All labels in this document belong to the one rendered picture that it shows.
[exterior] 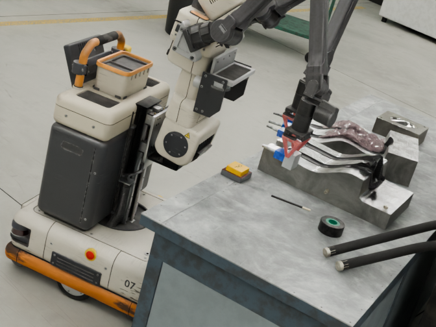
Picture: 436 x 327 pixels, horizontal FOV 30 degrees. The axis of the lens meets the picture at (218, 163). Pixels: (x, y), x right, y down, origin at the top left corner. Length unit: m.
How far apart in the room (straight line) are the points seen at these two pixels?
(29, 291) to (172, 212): 1.08
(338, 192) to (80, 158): 1.00
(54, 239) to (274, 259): 1.18
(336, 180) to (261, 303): 0.63
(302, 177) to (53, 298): 1.16
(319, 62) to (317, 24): 0.12
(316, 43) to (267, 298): 0.84
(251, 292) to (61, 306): 1.18
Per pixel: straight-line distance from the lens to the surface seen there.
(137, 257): 3.20
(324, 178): 2.80
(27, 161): 4.37
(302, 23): 7.68
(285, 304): 2.30
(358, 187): 2.76
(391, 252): 2.52
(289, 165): 2.70
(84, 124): 3.08
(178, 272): 2.44
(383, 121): 3.61
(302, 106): 2.63
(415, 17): 9.72
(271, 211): 2.64
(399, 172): 3.16
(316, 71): 2.62
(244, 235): 2.45
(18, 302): 3.32
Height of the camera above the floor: 1.96
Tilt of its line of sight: 24 degrees down
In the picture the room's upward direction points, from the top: 15 degrees clockwise
